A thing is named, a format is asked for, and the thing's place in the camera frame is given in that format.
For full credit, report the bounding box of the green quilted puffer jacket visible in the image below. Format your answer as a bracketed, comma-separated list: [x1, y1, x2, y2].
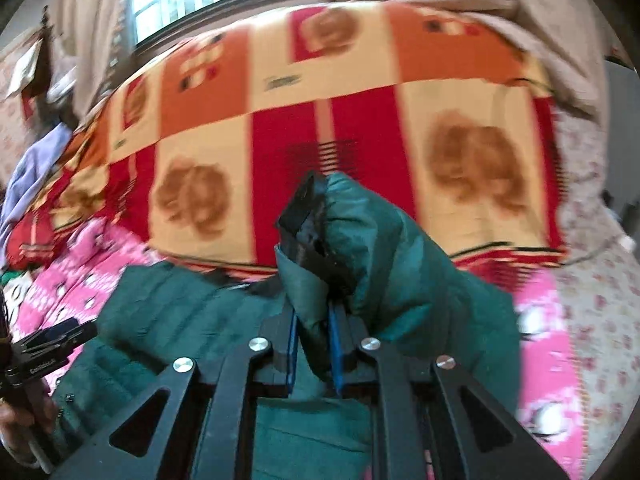
[52, 174, 521, 479]

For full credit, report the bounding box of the floral bed sheet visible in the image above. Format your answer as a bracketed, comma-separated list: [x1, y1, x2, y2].
[552, 108, 639, 478]

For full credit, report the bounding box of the pink penguin quilt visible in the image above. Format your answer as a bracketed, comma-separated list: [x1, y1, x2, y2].
[1, 219, 586, 479]

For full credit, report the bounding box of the red orange rose blanket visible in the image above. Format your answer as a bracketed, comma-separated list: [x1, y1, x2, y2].
[8, 2, 565, 272]

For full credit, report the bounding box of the lavender cloth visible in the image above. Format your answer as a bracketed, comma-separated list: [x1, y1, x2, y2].
[1, 124, 73, 268]

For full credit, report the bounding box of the person's left hand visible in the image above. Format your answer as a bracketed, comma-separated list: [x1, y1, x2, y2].
[1, 394, 58, 469]

